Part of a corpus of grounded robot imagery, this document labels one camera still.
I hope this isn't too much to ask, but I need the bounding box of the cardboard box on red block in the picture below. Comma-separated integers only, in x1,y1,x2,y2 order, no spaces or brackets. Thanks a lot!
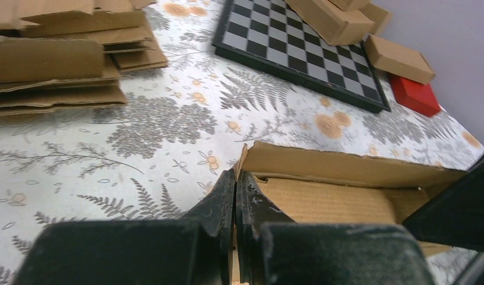
363,34,435,84

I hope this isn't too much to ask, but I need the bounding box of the red flat block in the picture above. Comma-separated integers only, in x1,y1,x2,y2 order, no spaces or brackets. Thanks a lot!
388,74,442,118

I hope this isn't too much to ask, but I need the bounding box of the black white chessboard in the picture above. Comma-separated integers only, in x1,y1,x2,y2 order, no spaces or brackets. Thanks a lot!
212,1,391,113

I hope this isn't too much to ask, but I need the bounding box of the floral patterned tablecloth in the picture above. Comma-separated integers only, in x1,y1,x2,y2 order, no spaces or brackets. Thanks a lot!
0,1,484,284

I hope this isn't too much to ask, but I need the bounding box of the cardboard box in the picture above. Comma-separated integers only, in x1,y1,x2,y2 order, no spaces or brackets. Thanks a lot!
286,0,375,46
359,3,393,36
329,0,370,11
363,34,435,84
230,141,467,285

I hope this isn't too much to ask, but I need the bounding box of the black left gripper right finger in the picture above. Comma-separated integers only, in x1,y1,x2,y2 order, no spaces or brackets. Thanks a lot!
236,171,434,284

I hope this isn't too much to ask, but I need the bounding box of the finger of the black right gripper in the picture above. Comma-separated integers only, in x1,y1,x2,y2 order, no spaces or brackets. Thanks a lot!
402,155,484,252

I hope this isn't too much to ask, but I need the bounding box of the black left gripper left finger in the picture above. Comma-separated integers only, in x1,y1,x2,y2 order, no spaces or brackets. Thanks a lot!
13,170,236,284

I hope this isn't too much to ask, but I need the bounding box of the stack of flat cardboard sheets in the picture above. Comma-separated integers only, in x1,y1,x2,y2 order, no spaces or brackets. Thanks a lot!
0,1,167,116

